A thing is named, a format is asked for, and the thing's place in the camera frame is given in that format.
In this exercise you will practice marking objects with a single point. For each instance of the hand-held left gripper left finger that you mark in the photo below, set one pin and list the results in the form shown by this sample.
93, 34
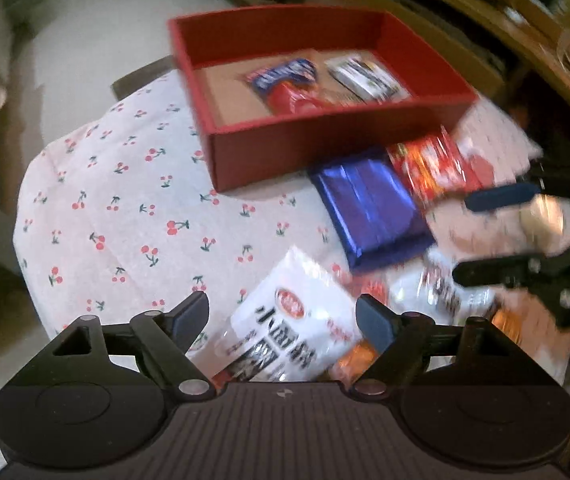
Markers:
191, 316

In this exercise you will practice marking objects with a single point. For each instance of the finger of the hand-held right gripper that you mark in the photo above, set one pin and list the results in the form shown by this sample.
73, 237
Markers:
502, 197
495, 270

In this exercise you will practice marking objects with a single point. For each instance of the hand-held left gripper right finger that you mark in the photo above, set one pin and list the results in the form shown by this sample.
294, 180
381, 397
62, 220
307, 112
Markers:
372, 321

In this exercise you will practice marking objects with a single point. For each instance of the bread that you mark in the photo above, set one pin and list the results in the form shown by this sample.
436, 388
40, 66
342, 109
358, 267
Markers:
540, 220

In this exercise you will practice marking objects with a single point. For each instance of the white printed snack bag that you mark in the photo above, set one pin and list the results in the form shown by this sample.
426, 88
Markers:
295, 320

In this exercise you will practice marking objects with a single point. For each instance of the red yellow-print snack packet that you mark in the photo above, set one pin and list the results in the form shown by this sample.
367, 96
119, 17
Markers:
427, 170

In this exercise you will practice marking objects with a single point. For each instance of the blue foil snack packet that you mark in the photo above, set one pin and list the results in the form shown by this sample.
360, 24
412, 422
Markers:
370, 205

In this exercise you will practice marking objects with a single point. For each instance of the red cardboard box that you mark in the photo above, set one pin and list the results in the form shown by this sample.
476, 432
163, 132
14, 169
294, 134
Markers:
315, 140

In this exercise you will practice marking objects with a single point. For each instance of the orange snack packet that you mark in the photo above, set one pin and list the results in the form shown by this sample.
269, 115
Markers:
357, 362

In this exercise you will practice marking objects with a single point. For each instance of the clear white printed packet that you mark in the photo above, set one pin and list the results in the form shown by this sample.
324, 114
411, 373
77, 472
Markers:
440, 290

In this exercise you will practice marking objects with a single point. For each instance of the cherry-print tablecloth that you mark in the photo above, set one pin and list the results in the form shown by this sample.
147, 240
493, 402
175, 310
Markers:
115, 210

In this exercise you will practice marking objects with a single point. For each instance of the black and white snack packet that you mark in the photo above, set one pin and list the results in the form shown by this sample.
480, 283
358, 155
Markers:
365, 80

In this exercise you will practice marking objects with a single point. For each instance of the small red snack packet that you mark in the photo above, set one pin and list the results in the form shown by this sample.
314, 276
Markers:
297, 102

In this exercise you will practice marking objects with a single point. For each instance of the blue and red snack packet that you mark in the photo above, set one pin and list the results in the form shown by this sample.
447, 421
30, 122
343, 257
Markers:
285, 76

